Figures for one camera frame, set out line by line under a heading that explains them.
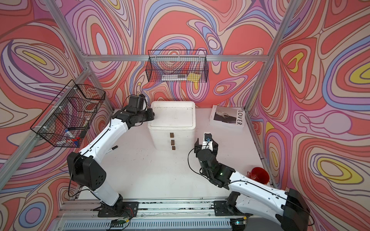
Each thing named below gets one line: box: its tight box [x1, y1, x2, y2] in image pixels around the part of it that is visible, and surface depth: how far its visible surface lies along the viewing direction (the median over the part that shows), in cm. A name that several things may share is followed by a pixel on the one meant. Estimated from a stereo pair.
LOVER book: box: [209, 104, 246, 129], surface depth 111 cm
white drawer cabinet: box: [147, 101, 197, 151], surface depth 84 cm
